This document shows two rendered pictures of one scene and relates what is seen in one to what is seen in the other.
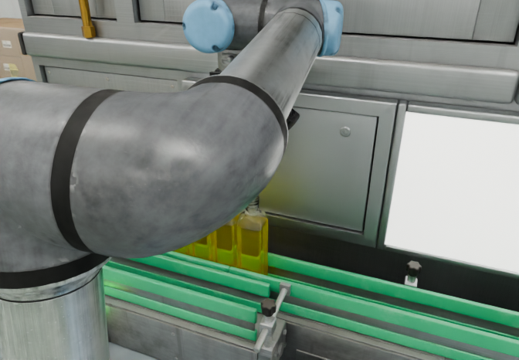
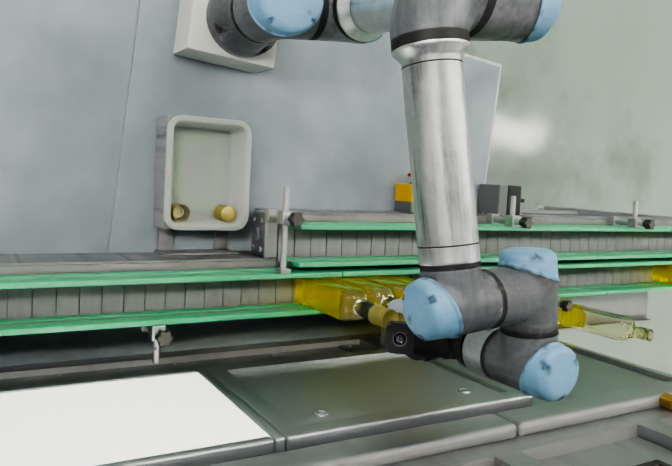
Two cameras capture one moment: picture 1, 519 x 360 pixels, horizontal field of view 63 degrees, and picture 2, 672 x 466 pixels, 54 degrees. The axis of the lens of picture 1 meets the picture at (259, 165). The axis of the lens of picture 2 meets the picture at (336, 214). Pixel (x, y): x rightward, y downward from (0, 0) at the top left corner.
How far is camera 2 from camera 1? 78 cm
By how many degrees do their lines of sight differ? 54
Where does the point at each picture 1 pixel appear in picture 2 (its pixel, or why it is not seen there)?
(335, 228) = (259, 368)
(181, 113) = not seen: outside the picture
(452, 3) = not seen: outside the picture
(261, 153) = (406, 1)
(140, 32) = (622, 421)
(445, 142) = (202, 432)
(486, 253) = (81, 390)
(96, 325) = not seen: hidden behind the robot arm
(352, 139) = (307, 411)
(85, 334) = not seen: outside the picture
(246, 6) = (513, 280)
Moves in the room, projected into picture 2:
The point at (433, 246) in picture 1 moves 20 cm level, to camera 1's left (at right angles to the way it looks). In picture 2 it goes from (144, 382) to (251, 331)
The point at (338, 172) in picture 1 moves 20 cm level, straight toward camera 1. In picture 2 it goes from (296, 393) to (285, 275)
